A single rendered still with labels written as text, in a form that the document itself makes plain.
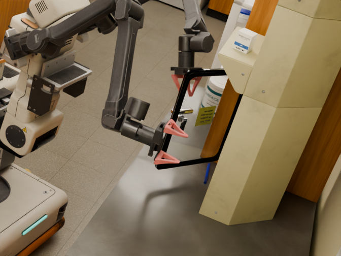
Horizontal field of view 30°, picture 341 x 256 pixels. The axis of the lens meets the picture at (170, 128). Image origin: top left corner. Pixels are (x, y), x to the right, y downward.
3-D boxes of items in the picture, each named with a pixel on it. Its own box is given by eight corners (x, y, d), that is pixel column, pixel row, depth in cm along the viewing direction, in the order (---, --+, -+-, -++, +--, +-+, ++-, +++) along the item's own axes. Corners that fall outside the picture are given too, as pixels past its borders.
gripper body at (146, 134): (161, 130, 196) (139, 122, 197) (152, 158, 201) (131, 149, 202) (166, 122, 202) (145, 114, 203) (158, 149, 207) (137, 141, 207)
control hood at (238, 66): (258, 62, 225) (268, 37, 220) (242, 95, 197) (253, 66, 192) (228, 51, 226) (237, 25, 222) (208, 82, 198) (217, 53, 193)
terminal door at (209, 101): (219, 160, 244) (253, 68, 225) (155, 170, 225) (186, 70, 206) (217, 159, 244) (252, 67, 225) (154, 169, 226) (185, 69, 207)
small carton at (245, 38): (251, 50, 204) (258, 33, 201) (246, 54, 200) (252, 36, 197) (238, 44, 205) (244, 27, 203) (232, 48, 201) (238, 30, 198)
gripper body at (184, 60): (183, 71, 229) (184, 50, 227) (202, 72, 221) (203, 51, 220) (169, 71, 224) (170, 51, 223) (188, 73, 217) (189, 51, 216)
